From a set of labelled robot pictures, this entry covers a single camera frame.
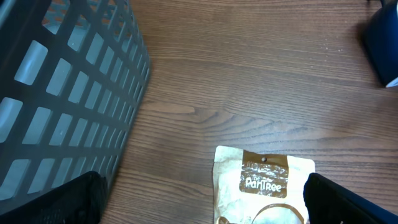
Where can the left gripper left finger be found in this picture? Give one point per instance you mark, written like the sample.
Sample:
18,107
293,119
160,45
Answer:
82,200

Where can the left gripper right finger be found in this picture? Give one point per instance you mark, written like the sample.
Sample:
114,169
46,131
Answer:
328,202

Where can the brown snack pouch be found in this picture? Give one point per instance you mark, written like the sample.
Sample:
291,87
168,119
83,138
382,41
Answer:
259,188

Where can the white barcode scanner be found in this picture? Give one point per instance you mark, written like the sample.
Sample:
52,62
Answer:
380,39

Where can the grey plastic mesh basket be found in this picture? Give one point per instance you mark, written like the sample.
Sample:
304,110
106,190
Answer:
73,76

